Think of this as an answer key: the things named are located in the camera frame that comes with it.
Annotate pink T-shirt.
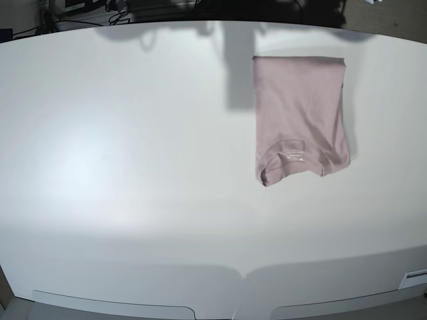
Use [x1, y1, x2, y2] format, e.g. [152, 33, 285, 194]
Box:
[253, 56, 350, 187]

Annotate black cables behind table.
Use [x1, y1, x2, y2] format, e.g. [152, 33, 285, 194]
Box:
[103, 0, 134, 26]

